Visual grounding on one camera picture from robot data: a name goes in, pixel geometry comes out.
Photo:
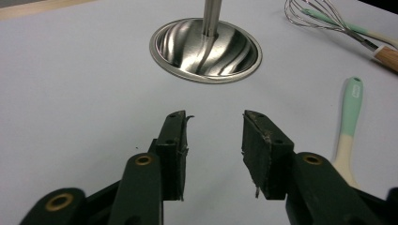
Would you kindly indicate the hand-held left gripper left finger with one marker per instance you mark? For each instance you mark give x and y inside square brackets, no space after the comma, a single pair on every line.
[172,162]

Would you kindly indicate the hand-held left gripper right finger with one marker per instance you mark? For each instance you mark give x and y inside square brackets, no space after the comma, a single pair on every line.
[266,162]

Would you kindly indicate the mint and cream spatula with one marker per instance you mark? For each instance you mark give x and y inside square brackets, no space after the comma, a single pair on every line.
[352,109]

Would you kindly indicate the stainless steel utensil stand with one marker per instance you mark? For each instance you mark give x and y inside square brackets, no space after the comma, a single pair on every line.
[187,56]

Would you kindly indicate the white paper sheet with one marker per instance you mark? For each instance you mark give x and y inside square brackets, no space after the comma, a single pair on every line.
[78,93]

